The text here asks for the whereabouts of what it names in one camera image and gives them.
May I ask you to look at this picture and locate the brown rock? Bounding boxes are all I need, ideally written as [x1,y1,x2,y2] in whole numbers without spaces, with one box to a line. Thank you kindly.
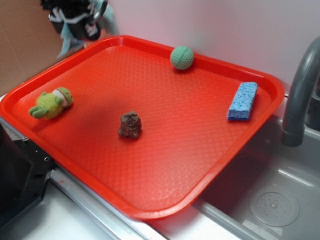
[118,111,142,139]

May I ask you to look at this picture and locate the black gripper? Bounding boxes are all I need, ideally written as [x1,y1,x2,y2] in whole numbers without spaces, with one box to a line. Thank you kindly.
[40,0,108,41]

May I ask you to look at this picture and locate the red plastic tray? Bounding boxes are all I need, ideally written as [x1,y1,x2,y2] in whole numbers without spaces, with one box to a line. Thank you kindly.
[0,36,285,220]

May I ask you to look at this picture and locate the light blue cloth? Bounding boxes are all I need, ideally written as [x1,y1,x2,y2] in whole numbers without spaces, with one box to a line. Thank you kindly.
[59,2,119,56]

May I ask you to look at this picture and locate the sink drain cover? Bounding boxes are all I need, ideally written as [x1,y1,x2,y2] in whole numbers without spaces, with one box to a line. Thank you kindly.
[249,185,300,227]

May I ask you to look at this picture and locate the brown cardboard panel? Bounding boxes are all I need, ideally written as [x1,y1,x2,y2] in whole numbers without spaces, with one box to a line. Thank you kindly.
[0,0,79,96]

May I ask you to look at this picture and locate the grey faucet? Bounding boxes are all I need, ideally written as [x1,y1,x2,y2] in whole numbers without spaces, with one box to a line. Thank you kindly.
[280,37,320,147]

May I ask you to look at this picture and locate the green textured ball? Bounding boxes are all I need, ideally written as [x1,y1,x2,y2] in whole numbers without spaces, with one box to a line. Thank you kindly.
[170,45,194,70]

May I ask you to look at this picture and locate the blue sponge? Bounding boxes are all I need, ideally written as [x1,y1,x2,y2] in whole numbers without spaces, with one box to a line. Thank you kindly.
[227,82,258,121]

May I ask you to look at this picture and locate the green plush toy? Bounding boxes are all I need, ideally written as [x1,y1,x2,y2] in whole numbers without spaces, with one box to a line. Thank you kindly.
[28,87,74,120]

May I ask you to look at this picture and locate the grey sink basin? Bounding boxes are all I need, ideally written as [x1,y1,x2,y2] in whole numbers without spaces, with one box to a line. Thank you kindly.
[194,116,320,240]

